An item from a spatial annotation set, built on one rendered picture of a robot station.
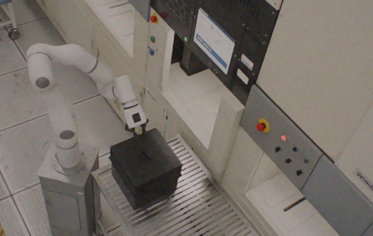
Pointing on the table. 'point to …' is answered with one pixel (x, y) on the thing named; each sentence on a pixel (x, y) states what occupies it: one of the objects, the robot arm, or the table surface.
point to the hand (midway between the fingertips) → (140, 134)
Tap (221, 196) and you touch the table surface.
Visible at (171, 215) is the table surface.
